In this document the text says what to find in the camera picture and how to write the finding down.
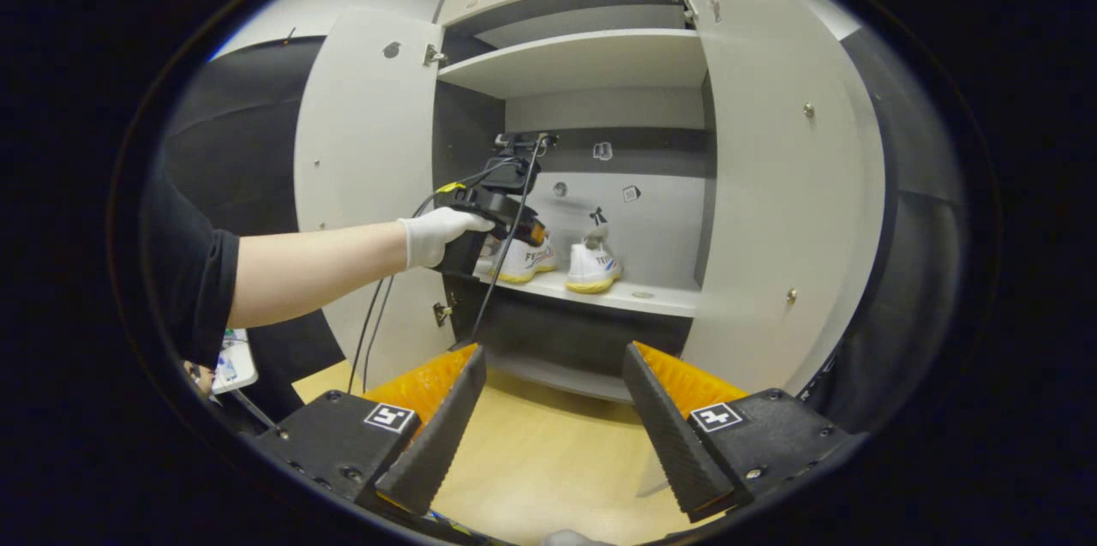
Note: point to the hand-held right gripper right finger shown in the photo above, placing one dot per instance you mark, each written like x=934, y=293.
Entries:
x=673, y=443

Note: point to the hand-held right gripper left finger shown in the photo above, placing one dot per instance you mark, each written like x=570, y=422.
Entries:
x=441, y=434

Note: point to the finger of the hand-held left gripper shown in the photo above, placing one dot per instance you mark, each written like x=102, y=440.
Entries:
x=533, y=233

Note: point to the white sports shoe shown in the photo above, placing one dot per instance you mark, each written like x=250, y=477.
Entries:
x=593, y=267
x=523, y=263

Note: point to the grey white shoe cabinet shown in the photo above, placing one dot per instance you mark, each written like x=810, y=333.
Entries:
x=591, y=57

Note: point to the white cabinet door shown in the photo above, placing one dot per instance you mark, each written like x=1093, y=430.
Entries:
x=368, y=143
x=788, y=186

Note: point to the person's black shirt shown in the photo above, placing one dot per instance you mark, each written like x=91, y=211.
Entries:
x=193, y=272

